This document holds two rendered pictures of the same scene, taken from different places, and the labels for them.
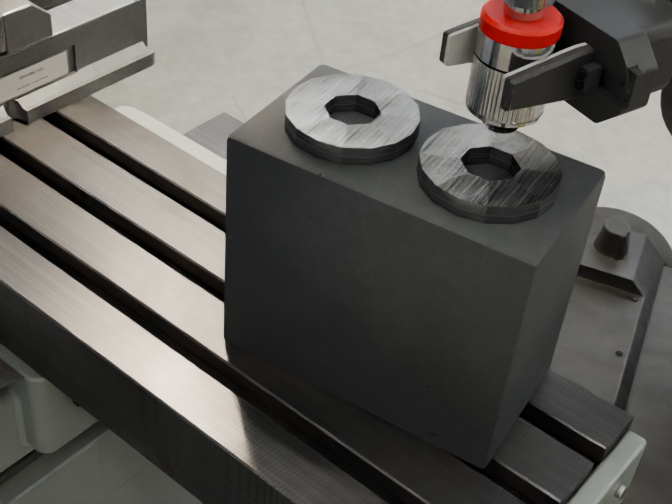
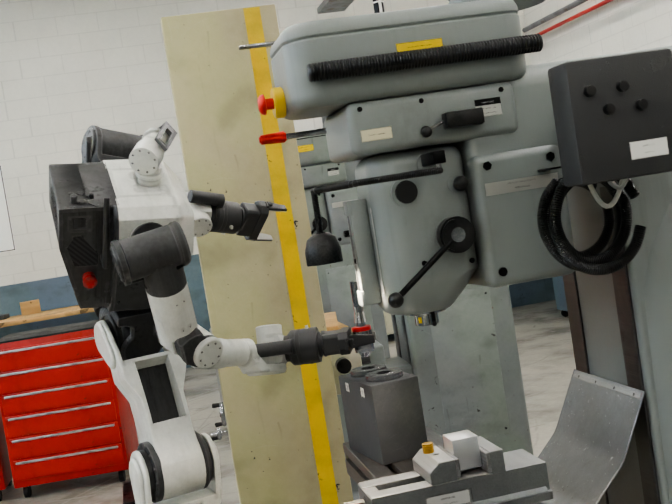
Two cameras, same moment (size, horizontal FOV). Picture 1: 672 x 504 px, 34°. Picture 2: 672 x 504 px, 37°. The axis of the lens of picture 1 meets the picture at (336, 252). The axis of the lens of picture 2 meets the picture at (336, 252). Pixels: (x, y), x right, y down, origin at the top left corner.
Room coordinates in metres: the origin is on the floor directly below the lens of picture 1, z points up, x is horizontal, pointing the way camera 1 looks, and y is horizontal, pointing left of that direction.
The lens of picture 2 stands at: (2.37, 1.54, 1.56)
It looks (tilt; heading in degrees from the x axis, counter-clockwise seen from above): 3 degrees down; 223
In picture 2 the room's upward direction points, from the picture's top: 9 degrees counter-clockwise
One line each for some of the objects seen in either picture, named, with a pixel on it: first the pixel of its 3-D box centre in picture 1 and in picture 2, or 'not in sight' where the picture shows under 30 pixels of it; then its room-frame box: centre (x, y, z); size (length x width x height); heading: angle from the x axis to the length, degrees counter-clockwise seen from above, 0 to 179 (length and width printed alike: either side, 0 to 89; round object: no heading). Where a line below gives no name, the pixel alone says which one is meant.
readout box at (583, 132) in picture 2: not in sight; (618, 117); (0.75, 0.74, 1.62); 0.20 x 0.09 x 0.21; 144
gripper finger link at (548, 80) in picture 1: (550, 84); not in sight; (0.54, -0.11, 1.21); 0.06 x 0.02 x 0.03; 127
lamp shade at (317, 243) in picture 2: not in sight; (322, 247); (0.95, 0.19, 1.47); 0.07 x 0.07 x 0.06
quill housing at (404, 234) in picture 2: not in sight; (415, 230); (0.79, 0.30, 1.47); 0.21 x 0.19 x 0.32; 54
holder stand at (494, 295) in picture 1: (401, 254); (381, 410); (0.59, -0.05, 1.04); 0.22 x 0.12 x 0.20; 63
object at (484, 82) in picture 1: (511, 68); (363, 340); (0.56, -0.09, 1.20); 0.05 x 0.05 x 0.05
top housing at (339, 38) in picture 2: not in sight; (394, 61); (0.78, 0.30, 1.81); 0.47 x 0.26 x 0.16; 144
